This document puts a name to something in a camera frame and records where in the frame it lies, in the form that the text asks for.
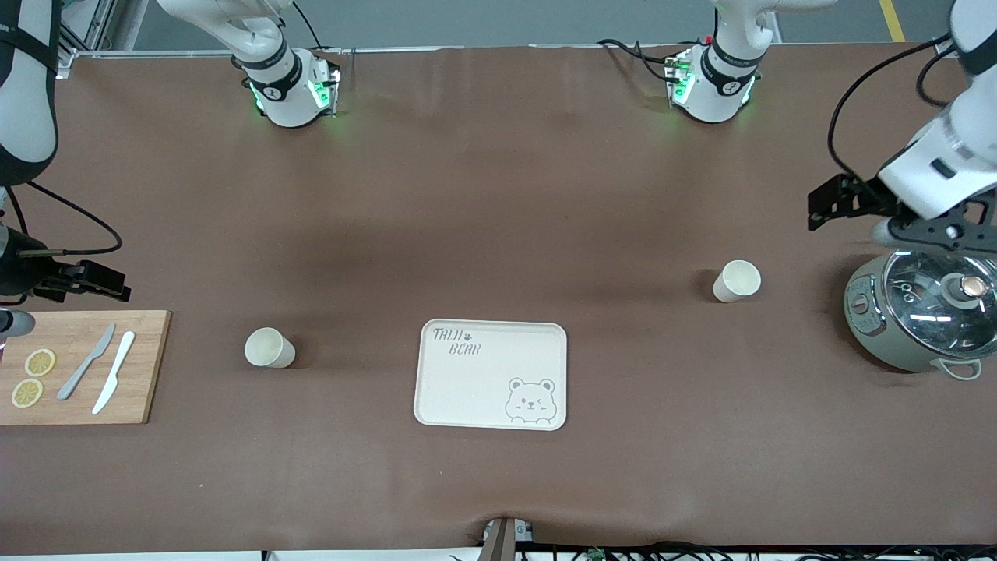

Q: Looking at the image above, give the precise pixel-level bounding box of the white plastic cup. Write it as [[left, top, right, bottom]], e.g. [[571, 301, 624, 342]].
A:
[[245, 327, 297, 369], [713, 259, 763, 304]]

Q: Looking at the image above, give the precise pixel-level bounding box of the cream tray with bear print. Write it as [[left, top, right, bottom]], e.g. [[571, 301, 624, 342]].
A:
[[413, 319, 569, 432]]

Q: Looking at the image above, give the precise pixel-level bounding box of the grey plastic knife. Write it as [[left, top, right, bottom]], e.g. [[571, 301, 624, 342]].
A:
[[57, 323, 117, 401]]

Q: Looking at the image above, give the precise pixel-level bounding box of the white plastic knife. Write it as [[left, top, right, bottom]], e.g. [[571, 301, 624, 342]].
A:
[[92, 331, 136, 415]]

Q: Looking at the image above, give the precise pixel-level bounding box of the bamboo cutting board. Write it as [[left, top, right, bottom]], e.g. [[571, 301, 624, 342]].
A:
[[0, 310, 172, 426]]

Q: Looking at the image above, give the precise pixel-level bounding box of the glass pot lid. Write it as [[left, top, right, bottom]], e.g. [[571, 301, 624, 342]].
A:
[[883, 248, 997, 351]]

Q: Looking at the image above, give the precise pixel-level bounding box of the green cooking pot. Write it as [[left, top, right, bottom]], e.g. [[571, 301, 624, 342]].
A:
[[844, 248, 997, 381]]

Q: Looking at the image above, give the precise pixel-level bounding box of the metal table clamp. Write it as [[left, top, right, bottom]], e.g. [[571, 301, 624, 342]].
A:
[[481, 517, 535, 561]]

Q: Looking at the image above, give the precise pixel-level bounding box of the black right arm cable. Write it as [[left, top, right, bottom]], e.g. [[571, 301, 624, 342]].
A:
[[4, 183, 123, 258]]

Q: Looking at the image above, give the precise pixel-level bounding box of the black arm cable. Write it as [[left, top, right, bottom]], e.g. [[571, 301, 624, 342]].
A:
[[4, 183, 123, 258], [827, 35, 959, 188]]

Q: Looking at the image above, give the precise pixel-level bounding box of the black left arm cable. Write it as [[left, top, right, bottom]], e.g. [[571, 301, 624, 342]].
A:
[[827, 35, 959, 188]]

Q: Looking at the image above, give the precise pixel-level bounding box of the black left base cable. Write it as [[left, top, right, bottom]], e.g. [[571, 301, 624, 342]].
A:
[[597, 37, 678, 83]]

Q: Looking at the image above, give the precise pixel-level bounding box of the black base cable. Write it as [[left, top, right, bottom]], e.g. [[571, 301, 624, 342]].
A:
[[597, 37, 678, 83], [292, 0, 343, 55]]

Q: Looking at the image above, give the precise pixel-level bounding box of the black right base cable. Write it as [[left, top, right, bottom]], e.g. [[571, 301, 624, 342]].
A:
[[292, 0, 343, 55]]

